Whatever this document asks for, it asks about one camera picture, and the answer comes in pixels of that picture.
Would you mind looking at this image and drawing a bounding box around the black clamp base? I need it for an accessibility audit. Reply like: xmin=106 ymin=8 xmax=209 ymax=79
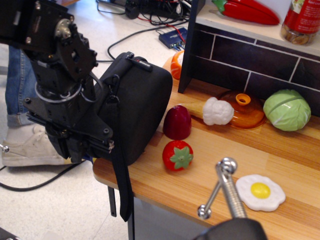
xmin=194 ymin=218 xmax=268 ymax=240

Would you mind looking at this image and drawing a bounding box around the dark red toy fruit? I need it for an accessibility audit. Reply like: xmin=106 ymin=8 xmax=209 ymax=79
xmin=163 ymin=105 xmax=192 ymax=140

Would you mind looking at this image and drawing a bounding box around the orange toy fruit slice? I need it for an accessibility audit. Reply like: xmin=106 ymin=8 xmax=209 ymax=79
xmin=163 ymin=50 xmax=185 ymax=80

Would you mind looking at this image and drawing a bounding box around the black zipper bag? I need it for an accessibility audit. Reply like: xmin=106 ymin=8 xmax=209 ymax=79
xmin=89 ymin=51 xmax=173 ymax=222

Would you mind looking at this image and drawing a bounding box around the black floor cable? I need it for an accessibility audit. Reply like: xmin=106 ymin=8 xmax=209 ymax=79
xmin=0 ymin=159 xmax=87 ymax=193

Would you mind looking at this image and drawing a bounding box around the blue network switch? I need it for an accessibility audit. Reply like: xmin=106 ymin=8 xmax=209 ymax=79
xmin=158 ymin=27 xmax=188 ymax=49

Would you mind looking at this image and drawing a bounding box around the black table leg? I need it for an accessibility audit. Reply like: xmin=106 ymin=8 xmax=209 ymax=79
xmin=107 ymin=186 xmax=136 ymax=240

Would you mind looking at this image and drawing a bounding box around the red toy strawberry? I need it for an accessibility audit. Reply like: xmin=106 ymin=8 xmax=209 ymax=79
xmin=162 ymin=140 xmax=194 ymax=171

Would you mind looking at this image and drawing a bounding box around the toy fried egg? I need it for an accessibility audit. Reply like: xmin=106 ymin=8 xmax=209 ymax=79
xmin=235 ymin=174 xmax=286 ymax=212

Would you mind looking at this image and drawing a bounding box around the red labelled jar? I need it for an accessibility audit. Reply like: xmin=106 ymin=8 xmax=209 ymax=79
xmin=280 ymin=0 xmax=320 ymax=46

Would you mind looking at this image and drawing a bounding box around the white sneaker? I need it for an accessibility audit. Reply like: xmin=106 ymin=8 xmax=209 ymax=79
xmin=2 ymin=124 xmax=72 ymax=167

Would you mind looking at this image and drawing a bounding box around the person leg in jeans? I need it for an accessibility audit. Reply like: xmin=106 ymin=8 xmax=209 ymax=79
xmin=5 ymin=46 xmax=36 ymax=128

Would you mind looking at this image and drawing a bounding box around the black tiled shelf unit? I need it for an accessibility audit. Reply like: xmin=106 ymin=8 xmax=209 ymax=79
xmin=178 ymin=0 xmax=320 ymax=116

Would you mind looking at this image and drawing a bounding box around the green toy cabbage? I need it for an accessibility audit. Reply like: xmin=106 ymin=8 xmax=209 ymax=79
xmin=263 ymin=89 xmax=311 ymax=132

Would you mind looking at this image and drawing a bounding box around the orange glass lid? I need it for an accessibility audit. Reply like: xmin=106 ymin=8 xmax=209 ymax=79
xmin=217 ymin=90 xmax=267 ymax=130

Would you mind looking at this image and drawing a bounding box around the red toy chili pepper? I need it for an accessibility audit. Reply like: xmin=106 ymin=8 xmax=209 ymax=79
xmin=211 ymin=0 xmax=280 ymax=26

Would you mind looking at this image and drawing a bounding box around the toy ice cream cone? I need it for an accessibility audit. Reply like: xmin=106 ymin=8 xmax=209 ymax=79
xmin=179 ymin=97 xmax=235 ymax=126

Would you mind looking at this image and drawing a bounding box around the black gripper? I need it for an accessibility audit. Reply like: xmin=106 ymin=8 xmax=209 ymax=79
xmin=23 ymin=84 xmax=113 ymax=163

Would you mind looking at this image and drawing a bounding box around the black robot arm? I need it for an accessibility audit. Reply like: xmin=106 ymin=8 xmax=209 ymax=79
xmin=0 ymin=0 xmax=114 ymax=163

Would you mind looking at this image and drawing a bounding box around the tangle of cables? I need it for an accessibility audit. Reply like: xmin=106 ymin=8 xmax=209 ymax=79
xmin=96 ymin=0 xmax=191 ymax=27

